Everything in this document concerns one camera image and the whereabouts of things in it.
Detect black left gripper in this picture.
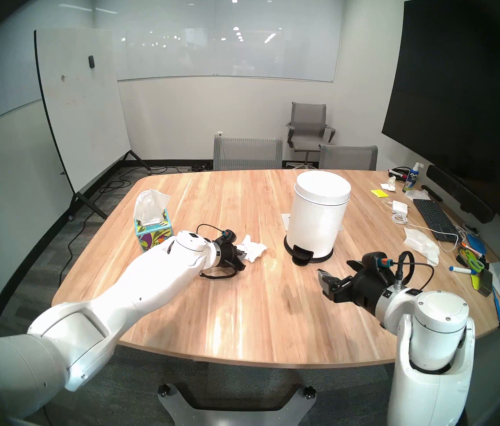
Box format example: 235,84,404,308
217,242,249,272

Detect white tissue in box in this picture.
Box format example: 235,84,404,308
135,189,173,228

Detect white charger cable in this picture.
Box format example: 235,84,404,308
382,200,470,252

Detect grey office chair with armrests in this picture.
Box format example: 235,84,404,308
285,102,336,169

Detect long black floor cable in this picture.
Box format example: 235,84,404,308
58,177,122,288

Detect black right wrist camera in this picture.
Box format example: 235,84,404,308
362,251,395,270

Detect black keyboard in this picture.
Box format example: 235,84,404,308
413,199,461,242

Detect large black wall screen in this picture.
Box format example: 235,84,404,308
382,0,500,208

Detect green handled scissors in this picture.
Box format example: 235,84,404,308
459,248,486,272

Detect mobile whiteboard on stand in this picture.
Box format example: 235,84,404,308
34,28,153,221

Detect whiteboard cleaner spray bottle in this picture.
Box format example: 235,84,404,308
403,162,424,193

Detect black video bar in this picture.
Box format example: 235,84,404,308
427,165,496,224

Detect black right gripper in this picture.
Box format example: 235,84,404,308
318,260,395,312

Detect grey mesh back chair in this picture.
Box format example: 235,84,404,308
213,134,284,171

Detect grey fabric back chair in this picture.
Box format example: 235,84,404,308
319,145,379,171

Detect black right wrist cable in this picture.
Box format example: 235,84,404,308
394,251,435,290

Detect white pedal trash bin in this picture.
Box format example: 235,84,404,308
284,170,352,267

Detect wide glass wall whiteboard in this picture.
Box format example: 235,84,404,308
95,0,344,83

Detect large crumpled white tissue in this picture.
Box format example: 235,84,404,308
403,227,440,267

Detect colourful leaf print tissue box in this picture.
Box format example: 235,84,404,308
135,209,174,252

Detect dark grey block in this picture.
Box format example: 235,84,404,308
472,270,494,297

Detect black floor cable bundle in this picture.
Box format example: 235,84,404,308
148,161,213,175

